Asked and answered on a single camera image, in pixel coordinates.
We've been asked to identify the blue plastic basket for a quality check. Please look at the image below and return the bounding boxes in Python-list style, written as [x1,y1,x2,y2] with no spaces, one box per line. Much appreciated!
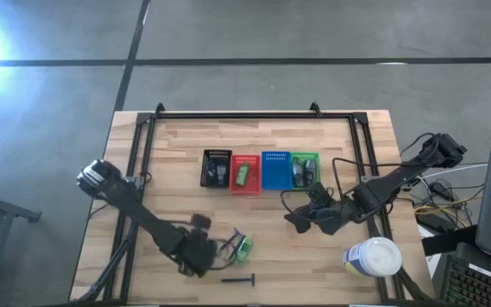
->
[261,151,293,191]

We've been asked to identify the backlit black keyboard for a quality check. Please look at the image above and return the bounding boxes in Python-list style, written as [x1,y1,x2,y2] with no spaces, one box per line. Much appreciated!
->
[440,254,491,307]

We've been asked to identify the green travel bottle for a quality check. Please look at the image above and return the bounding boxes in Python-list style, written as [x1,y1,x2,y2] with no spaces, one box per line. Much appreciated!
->
[235,163,250,187]
[233,236,255,265]

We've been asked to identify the green plastic basket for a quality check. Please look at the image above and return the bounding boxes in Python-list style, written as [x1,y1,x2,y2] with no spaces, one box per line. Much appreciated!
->
[290,152,322,191]

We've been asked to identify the black power adapter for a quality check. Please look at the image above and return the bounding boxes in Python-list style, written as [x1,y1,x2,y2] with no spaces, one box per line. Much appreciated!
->
[418,215,446,234]

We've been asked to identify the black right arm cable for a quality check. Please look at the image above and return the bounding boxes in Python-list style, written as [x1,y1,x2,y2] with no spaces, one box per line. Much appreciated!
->
[280,132,436,223]

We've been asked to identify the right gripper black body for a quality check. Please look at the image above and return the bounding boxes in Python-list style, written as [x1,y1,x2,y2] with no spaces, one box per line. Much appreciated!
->
[309,198,349,237]

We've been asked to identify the yellow cable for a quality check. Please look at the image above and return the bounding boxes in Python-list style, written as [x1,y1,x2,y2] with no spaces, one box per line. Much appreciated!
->
[414,198,471,217]

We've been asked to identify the white cable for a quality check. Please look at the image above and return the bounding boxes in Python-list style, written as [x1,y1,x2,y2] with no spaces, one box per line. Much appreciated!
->
[419,163,490,181]

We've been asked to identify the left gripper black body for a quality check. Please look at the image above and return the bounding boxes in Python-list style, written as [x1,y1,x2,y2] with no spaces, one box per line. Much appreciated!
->
[176,212,220,278]

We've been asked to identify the black aluminium table frame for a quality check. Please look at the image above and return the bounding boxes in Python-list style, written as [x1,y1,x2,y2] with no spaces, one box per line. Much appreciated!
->
[78,101,434,306]

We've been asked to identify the small black toiletry pack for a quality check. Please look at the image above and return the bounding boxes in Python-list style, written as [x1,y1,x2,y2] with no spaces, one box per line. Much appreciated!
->
[205,159,219,184]

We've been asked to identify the black plastic basket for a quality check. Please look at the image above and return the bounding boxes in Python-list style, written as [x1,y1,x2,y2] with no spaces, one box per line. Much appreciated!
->
[199,148,233,188]

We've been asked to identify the grey metal stand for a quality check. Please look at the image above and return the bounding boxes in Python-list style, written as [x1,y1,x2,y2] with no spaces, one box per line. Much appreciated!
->
[0,186,42,225]

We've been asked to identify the red plastic basket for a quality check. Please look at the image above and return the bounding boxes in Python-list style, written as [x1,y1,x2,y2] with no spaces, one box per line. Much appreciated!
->
[229,153,263,195]

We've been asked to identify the white-lidded wipes canister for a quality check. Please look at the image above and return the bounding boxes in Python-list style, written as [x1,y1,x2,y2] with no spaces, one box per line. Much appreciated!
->
[342,236,403,278]

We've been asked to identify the black strap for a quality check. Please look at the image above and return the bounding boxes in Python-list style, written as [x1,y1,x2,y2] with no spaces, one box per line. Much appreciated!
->
[420,225,479,257]

